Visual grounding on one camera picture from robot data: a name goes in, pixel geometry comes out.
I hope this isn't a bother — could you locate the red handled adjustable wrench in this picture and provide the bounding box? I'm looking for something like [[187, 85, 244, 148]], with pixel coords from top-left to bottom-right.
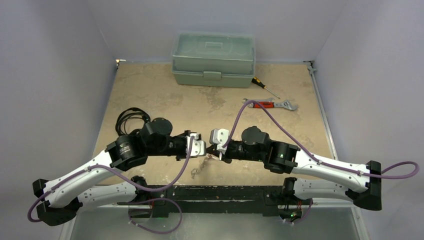
[[247, 100, 298, 111]]

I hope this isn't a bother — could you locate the green plastic toolbox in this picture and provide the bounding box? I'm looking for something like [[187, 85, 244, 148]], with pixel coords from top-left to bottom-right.
[[171, 32, 256, 88]]

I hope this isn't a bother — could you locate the silver open-end wrench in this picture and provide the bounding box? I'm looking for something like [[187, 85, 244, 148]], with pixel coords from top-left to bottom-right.
[[242, 97, 274, 104]]

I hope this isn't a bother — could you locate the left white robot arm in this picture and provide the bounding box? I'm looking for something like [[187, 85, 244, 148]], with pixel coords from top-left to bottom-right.
[[27, 118, 206, 226]]

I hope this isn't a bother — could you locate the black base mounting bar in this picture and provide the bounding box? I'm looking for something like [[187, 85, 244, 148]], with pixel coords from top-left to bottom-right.
[[128, 185, 311, 219]]

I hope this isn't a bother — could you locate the silver metal key holder plate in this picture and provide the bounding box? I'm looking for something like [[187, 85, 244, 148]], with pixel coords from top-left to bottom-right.
[[190, 154, 219, 180]]

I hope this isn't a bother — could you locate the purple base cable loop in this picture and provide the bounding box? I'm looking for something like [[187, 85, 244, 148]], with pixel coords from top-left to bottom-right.
[[127, 198, 182, 235]]

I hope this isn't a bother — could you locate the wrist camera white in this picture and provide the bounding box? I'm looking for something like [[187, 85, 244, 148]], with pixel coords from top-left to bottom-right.
[[186, 132, 207, 158], [209, 128, 230, 154]]

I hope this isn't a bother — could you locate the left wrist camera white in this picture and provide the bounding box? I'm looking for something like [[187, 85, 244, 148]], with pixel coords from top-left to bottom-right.
[[186, 132, 207, 158]]

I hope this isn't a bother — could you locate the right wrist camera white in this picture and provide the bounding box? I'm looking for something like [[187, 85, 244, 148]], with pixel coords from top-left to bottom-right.
[[209, 128, 230, 154]]

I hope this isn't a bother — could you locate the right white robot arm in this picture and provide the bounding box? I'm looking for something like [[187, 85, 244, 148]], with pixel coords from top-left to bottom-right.
[[207, 126, 382, 211]]

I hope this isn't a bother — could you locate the black yellow screwdriver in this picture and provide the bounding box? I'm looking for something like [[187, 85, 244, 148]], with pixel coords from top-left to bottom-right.
[[251, 76, 281, 99]]

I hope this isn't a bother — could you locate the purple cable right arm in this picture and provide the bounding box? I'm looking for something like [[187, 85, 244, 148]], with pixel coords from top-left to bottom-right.
[[223, 100, 420, 180]]

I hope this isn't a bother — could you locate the coiled black cable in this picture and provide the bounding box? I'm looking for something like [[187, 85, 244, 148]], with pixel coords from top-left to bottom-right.
[[114, 107, 152, 137]]

